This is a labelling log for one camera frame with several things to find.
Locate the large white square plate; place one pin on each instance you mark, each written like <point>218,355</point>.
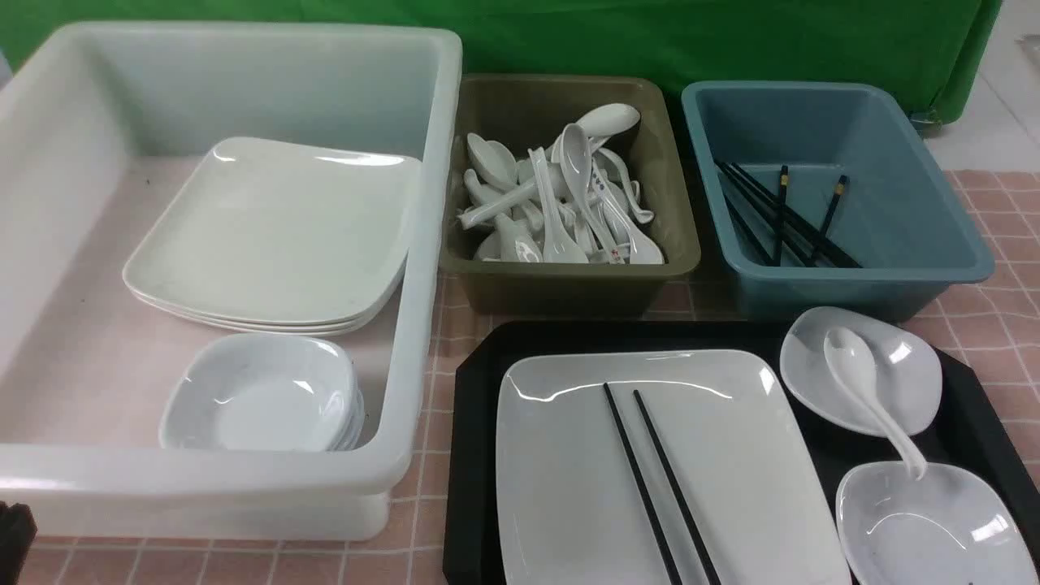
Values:
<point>568,508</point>

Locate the black chopstick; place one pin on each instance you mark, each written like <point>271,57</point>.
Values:
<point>667,557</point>
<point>711,575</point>

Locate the white ceramic soup spoon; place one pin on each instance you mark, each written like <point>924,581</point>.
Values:
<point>852,365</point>

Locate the white bowl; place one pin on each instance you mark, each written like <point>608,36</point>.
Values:
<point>950,527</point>
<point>909,380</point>

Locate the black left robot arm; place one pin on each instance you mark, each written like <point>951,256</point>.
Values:
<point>18,531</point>

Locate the pile of white spoons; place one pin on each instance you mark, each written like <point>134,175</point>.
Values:
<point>573,202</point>

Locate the olive green plastic bin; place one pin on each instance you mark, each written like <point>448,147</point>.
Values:
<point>527,111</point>

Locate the stack of white square plates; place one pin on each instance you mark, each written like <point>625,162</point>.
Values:
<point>269,234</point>

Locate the black chopsticks in bin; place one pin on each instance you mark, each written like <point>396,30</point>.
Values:
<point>806,242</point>

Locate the stack of white bowls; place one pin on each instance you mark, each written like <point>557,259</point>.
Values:
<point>263,392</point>

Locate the blue plastic bin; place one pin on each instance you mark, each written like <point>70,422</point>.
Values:
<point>898,215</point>

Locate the large white plastic bin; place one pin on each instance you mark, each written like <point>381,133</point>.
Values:
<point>101,126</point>

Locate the pink checkered tablecloth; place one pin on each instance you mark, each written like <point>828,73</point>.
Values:
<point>992,327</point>

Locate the green cloth backdrop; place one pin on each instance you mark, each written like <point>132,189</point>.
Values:
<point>924,53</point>

